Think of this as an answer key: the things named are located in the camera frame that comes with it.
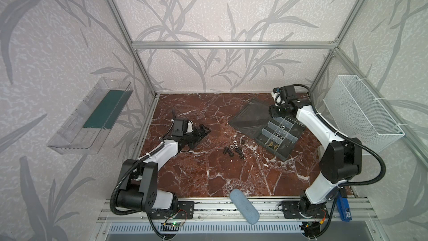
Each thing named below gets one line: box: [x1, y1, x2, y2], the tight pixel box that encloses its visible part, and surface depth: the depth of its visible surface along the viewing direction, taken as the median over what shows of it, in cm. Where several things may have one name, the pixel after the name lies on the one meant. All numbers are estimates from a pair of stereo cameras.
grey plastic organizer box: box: [228, 98, 306, 161], surface depth 99 cm
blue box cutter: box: [336, 191, 353, 223], surface depth 74 cm
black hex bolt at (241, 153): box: [234, 148, 245, 159], surface depth 93 cm
